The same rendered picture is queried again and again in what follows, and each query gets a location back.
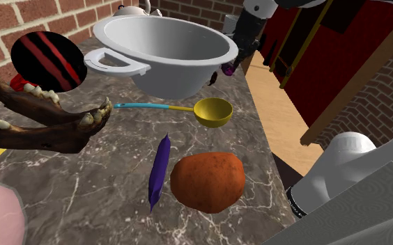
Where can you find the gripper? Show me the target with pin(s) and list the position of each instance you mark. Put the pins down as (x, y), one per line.
(247, 30)

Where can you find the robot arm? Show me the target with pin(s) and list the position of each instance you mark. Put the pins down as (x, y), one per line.
(339, 163)

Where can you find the white stacked cups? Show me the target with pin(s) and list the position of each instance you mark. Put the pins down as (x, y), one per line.
(231, 24)

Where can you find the small purple object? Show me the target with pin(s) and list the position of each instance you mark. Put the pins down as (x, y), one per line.
(228, 70)

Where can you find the small dark brown object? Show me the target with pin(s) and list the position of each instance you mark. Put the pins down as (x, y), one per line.
(213, 79)

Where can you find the white teapot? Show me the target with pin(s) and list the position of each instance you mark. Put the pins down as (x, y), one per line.
(130, 10)

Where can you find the orange-brown potato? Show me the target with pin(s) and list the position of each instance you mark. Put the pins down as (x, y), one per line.
(208, 181)

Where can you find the black disc with red stripes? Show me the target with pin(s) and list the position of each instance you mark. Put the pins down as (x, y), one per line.
(47, 61)

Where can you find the grey patterned robot stand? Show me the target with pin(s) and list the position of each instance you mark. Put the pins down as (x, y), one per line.
(363, 210)

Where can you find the brown jawbone with teeth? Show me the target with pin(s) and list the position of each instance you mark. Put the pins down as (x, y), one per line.
(47, 135)

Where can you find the red thing behind disc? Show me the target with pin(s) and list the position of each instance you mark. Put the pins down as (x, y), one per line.
(18, 83)

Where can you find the red panel with wooden frame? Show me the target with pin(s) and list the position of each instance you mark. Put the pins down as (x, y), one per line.
(332, 64)

